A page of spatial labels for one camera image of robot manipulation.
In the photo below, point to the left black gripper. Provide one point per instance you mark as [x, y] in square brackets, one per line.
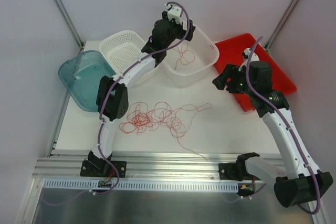
[182, 31]

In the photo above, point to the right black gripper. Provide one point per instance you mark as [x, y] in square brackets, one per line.
[228, 77]

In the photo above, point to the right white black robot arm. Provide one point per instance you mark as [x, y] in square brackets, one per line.
[301, 181]

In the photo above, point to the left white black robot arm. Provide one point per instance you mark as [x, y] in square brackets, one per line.
[112, 98]

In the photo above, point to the white plastic tub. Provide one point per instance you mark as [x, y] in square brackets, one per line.
[190, 61]

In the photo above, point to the white perforated plastic basket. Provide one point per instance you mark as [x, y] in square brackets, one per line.
[121, 49]

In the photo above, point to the teal transparent plastic tub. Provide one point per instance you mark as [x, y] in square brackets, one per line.
[81, 76]

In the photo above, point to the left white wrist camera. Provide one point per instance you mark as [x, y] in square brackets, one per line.
[174, 13]

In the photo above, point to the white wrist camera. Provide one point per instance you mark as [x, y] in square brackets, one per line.
[246, 54]
[174, 13]

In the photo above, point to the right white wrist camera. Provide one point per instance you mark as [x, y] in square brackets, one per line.
[246, 54]

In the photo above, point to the right aluminium frame post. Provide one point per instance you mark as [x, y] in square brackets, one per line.
[280, 25]

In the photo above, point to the aluminium frame post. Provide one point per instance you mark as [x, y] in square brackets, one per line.
[63, 11]
[280, 25]

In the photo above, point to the left aluminium frame post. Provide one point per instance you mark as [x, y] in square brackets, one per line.
[63, 11]

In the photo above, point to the white slotted cable duct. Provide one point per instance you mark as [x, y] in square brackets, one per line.
[143, 185]

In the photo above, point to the aluminium mounting rail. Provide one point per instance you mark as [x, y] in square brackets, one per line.
[140, 165]

